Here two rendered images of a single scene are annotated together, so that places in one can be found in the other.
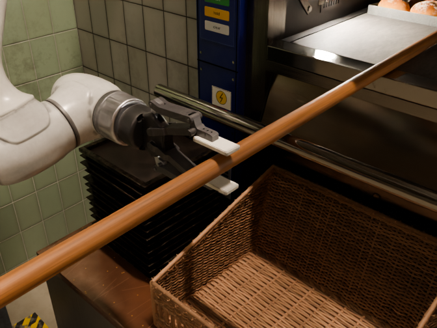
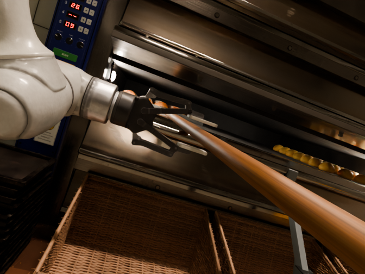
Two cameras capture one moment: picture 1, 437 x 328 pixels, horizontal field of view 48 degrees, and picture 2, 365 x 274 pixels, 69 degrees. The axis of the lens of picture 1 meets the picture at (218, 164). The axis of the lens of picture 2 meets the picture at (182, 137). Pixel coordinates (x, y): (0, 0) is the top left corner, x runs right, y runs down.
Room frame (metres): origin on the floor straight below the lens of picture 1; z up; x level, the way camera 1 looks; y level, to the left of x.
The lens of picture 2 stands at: (0.31, 0.52, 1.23)
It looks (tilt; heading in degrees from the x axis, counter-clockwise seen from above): 5 degrees down; 306
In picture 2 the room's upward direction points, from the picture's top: 20 degrees clockwise
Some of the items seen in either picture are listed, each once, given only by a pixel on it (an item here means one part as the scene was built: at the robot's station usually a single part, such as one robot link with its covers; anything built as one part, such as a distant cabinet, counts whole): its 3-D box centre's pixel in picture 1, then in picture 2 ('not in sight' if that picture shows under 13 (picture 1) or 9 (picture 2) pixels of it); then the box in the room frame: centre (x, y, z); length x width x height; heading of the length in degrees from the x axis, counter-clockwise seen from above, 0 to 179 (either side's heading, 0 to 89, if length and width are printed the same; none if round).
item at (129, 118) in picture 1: (150, 131); (134, 113); (0.75, 0.12, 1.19); 0.09 x 0.07 x 0.08; 48
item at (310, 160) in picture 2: not in sight; (323, 164); (0.59, -1.52, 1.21); 0.61 x 0.48 x 0.06; 137
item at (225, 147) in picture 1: (216, 143); (202, 120); (0.65, 0.00, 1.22); 0.07 x 0.03 x 0.01; 48
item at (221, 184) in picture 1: (216, 181); (192, 148); (0.65, 0.00, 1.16); 0.07 x 0.03 x 0.01; 48
